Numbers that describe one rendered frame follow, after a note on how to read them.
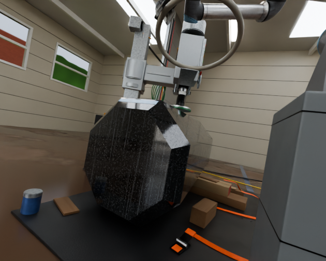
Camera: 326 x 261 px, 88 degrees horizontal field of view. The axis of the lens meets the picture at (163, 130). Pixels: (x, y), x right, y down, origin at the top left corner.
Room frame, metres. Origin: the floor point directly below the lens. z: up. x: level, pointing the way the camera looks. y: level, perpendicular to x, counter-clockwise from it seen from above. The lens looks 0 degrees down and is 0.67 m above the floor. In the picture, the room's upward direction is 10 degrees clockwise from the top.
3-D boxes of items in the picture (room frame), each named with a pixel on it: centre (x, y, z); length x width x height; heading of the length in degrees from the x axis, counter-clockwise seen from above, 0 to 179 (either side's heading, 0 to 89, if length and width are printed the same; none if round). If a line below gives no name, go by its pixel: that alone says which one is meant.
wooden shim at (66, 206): (1.22, 0.60, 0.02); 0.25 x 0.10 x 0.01; 47
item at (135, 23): (2.21, 0.59, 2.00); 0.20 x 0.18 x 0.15; 60
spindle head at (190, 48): (1.70, -0.13, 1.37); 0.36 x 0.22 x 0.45; 178
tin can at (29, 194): (1.09, 0.75, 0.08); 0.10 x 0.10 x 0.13
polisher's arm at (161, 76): (2.32, 0.31, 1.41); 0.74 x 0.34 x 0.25; 85
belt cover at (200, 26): (1.97, -0.13, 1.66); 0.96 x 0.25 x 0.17; 178
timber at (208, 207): (1.40, -0.45, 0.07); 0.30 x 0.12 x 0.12; 147
